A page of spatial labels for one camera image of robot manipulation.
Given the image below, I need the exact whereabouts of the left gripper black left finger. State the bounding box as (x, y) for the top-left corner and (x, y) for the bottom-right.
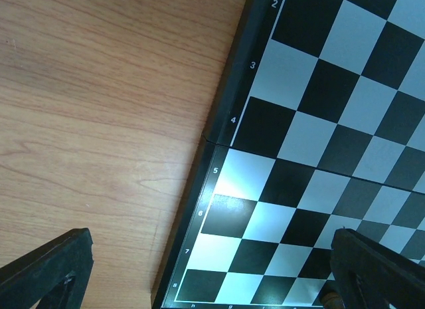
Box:
(1, 228), (94, 308)

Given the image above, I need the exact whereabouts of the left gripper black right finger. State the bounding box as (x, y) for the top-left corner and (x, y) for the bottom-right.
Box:
(331, 229), (424, 308)

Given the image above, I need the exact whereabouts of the dark brown bishop piece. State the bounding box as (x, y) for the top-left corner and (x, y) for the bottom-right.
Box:
(319, 280), (345, 309)

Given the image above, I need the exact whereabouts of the black white chess board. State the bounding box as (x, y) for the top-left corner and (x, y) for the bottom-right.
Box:
(152, 0), (424, 308)

